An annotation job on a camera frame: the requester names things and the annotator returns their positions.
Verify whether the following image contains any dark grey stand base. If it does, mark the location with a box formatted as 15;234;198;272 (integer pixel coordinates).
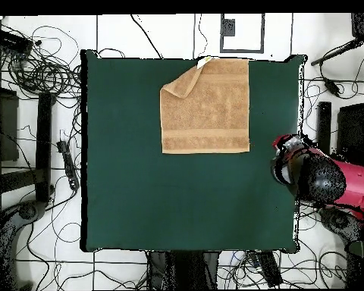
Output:
0;199;48;290
318;207;364;243

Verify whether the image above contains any orange terry towel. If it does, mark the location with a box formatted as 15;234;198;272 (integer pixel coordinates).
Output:
159;56;250;155

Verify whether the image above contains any black floor beam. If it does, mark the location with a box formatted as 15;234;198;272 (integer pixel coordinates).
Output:
35;92;56;203
316;101;332;154

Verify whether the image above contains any dark green table cloth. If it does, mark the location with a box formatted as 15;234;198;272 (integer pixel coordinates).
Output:
80;48;307;254

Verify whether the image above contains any dark flat panel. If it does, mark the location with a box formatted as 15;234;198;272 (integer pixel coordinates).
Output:
335;102;364;166
0;86;20;162

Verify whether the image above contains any black rod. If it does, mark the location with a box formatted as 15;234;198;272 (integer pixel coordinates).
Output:
309;38;364;67

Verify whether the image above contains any black power strip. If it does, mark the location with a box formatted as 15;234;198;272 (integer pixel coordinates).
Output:
256;250;284;288
56;139;80;191

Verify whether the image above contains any black rectangular box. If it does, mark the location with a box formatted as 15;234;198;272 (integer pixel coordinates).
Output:
0;28;33;55

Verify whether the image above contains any black power adapter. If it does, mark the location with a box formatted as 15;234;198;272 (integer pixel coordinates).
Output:
323;77;342;98

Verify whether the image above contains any black cable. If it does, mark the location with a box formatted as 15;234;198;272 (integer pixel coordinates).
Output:
130;14;164;59

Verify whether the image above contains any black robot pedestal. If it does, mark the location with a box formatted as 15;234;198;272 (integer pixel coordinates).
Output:
146;250;221;290

